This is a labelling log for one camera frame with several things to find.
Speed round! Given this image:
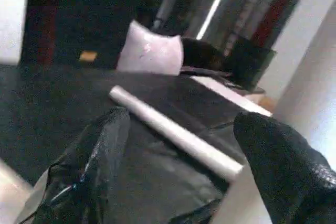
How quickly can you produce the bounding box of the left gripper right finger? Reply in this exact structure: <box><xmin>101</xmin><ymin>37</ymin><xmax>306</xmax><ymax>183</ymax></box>
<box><xmin>233</xmin><ymin>111</ymin><xmax>336</xmax><ymax>224</ymax></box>

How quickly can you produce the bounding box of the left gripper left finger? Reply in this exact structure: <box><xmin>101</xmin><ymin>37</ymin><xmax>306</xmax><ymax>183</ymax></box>
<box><xmin>31</xmin><ymin>107</ymin><xmax>131</xmax><ymax>224</ymax></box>

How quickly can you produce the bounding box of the black work mat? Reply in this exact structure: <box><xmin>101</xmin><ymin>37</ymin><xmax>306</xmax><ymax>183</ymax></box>
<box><xmin>0</xmin><ymin>64</ymin><xmax>274</xmax><ymax>224</ymax></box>

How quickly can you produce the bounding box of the flat white sheet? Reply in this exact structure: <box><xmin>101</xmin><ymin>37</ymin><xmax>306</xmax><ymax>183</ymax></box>
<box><xmin>191</xmin><ymin>74</ymin><xmax>274</xmax><ymax>118</ymax></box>

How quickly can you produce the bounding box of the small yellow tag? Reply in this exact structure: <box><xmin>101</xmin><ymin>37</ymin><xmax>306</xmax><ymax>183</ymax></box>
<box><xmin>78</xmin><ymin>50</ymin><xmax>99</xmax><ymax>62</ymax></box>

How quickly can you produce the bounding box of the white padded sheet with fitting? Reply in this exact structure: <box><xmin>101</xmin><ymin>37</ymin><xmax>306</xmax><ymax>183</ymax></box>
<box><xmin>116</xmin><ymin>19</ymin><xmax>185</xmax><ymax>76</ymax></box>

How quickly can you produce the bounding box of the black cabinet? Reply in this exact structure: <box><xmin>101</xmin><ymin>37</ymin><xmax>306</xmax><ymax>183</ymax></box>
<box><xmin>21</xmin><ymin>0</ymin><xmax>176</xmax><ymax>70</ymax></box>

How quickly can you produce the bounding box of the white sideboard cabinet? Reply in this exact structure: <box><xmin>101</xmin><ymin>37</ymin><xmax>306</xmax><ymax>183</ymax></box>
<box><xmin>0</xmin><ymin>0</ymin><xmax>33</xmax><ymax>66</ymax></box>

